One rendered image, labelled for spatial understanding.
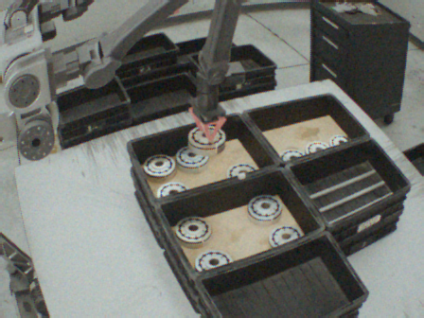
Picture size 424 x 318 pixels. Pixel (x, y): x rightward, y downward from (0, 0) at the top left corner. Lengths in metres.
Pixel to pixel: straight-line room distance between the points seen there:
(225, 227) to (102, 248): 0.42
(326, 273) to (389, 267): 0.33
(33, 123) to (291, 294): 0.88
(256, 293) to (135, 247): 0.48
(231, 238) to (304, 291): 0.31
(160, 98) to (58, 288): 1.61
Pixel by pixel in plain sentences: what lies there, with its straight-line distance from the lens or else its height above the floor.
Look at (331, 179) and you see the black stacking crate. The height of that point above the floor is 0.83.
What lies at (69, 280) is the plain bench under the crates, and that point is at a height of 0.70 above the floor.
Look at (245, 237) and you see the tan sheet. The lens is 1.56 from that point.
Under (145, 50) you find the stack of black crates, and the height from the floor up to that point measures 0.49.
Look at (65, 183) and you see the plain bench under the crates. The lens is 1.99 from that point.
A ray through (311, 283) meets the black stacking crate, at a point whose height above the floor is 0.83.
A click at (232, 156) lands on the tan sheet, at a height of 0.83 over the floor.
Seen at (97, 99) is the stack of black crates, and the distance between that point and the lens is 2.82.
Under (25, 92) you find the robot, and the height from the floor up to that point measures 1.45.
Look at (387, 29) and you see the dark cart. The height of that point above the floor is 0.84.
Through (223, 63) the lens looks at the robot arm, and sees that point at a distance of 1.35.
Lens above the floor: 1.99
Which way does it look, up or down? 40 degrees down
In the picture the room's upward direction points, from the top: 1 degrees counter-clockwise
